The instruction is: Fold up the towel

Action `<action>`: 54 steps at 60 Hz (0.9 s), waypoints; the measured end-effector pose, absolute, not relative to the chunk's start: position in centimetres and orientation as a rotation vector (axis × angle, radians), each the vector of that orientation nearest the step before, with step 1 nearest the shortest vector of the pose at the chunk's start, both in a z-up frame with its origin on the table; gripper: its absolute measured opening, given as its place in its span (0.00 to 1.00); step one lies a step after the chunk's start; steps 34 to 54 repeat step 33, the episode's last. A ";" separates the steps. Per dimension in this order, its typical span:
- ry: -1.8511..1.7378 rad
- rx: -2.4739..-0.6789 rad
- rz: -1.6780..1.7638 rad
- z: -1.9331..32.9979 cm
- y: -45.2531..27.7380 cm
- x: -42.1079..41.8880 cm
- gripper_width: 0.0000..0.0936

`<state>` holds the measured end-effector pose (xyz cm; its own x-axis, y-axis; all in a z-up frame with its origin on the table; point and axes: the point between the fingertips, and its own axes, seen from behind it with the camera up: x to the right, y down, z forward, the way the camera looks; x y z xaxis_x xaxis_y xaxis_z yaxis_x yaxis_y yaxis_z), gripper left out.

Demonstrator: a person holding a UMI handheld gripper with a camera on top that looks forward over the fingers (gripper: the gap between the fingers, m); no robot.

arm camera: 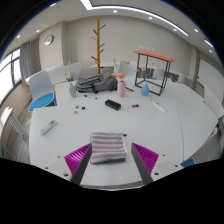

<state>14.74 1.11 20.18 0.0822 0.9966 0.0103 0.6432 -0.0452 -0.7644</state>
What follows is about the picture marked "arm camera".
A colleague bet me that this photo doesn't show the black rectangular box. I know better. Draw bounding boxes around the black rectangular box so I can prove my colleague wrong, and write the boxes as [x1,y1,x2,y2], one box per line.
[104,98,122,111]

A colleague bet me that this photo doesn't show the black-framed orange-topped side table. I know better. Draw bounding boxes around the black-framed orange-topped side table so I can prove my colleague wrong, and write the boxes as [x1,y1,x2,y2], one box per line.
[133,49,175,97]

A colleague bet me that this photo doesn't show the grey curtain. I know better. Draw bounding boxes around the grey curtain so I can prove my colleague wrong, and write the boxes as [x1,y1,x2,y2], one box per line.
[19,41,34,86]

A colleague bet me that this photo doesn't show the green vase with dried stems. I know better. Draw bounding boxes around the green vase with dried stems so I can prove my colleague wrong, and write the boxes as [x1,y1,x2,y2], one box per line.
[64,59,78,99]

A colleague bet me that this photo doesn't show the pink and grey striped towel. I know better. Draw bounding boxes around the pink and grey striped towel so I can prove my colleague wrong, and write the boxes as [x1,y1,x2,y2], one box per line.
[89,131,129,165]

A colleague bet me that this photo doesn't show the white chair with blue seat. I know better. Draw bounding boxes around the white chair with blue seat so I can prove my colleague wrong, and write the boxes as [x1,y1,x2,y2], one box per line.
[27,69,57,113]

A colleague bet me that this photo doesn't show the white side desk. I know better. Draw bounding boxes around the white side desk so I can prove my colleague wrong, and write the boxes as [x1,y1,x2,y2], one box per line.
[0,106,30,144]

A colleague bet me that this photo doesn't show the grey backpack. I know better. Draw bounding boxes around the grey backpack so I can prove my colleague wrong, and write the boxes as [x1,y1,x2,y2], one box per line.
[75,71,119,94]

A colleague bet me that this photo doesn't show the ceiling lights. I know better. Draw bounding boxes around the ceiling lights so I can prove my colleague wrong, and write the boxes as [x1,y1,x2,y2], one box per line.
[15,0,214,49]

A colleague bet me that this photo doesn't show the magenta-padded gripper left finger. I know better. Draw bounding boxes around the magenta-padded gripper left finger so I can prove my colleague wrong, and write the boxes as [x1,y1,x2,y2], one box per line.
[41,143,93,186]

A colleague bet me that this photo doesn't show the round wall clock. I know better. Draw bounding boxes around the round wall clock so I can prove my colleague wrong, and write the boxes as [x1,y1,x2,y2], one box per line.
[43,34,55,46]

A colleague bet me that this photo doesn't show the yellow wooden coat stand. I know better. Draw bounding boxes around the yellow wooden coat stand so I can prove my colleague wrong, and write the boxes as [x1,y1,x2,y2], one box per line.
[90,17,107,75]

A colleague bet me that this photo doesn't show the white bar-shaped eraser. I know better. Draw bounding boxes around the white bar-shaped eraser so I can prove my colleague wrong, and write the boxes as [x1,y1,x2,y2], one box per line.
[153,101,167,113]

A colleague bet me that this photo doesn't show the white remote control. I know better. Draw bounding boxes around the white remote control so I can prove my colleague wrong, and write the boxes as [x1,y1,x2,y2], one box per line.
[39,119,58,136]

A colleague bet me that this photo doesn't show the blue vase with dried stems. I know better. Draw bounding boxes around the blue vase with dried stems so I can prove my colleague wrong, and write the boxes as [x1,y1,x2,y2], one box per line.
[140,63,156,97]

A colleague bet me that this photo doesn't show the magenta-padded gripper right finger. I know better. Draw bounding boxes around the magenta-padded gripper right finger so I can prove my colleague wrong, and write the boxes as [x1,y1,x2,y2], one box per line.
[130,142,184,185]

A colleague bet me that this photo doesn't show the window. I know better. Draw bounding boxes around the window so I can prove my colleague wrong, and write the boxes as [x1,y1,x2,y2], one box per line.
[0,48,22,104]

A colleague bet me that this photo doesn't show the pink vase with flowers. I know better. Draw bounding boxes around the pink vase with flowers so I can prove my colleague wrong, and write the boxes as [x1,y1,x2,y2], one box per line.
[113,59,133,98]

